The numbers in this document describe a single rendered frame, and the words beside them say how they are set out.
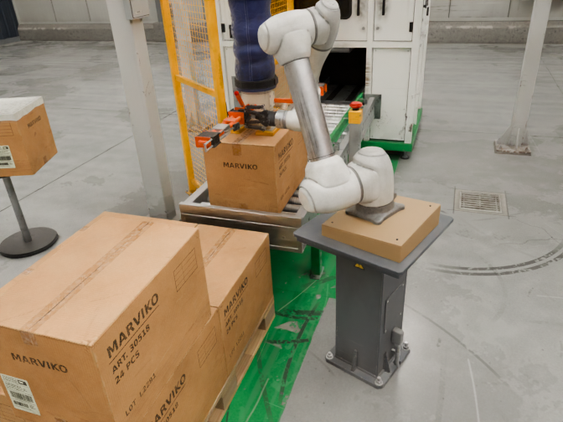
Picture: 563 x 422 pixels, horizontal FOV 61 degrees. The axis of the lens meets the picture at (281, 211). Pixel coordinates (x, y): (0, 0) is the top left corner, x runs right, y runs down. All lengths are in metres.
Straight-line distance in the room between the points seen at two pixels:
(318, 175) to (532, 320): 1.60
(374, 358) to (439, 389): 0.32
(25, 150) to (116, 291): 2.02
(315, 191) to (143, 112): 1.93
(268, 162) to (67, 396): 1.42
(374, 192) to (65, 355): 1.19
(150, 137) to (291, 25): 1.91
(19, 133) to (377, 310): 2.35
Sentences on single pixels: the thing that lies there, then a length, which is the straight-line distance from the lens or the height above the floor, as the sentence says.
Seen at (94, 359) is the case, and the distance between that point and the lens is 1.37.
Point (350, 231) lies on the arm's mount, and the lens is 1.90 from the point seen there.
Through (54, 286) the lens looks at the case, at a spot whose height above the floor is 0.94.
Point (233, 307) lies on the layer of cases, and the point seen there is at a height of 0.44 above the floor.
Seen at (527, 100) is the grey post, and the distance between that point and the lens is 5.04.
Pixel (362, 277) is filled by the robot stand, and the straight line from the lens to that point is 2.09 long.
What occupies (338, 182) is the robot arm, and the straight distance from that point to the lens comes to 1.80.
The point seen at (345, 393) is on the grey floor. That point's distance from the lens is 2.36.
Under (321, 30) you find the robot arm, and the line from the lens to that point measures 1.89.
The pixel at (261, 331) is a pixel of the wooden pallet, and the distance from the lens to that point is 2.63.
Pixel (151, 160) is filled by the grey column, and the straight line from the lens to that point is 3.58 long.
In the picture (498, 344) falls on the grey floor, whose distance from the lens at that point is 2.73.
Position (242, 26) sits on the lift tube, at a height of 1.48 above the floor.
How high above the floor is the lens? 1.79
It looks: 28 degrees down
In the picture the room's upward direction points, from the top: 3 degrees counter-clockwise
